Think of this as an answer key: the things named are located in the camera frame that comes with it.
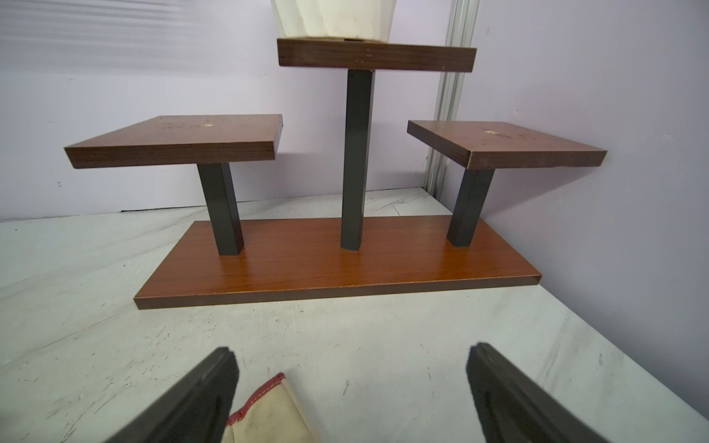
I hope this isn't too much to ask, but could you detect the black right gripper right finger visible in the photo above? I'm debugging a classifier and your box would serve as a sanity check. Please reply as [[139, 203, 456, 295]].
[[466, 343, 606, 442]]

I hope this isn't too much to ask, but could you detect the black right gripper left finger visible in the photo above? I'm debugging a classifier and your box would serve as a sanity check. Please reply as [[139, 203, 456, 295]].
[[108, 347, 239, 442]]

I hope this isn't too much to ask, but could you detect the beige work glove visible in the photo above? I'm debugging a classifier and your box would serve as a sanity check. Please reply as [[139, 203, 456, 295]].
[[221, 373, 319, 443]]

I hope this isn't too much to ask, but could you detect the brown wooden tiered stand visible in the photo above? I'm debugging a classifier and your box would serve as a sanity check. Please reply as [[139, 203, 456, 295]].
[[66, 38, 606, 309]]

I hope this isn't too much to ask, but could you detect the white pot green plant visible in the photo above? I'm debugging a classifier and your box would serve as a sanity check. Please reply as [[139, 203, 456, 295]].
[[271, 0, 397, 42]]

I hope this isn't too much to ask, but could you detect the aluminium corner post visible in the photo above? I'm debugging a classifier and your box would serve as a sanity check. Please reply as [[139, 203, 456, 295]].
[[424, 0, 480, 200]]

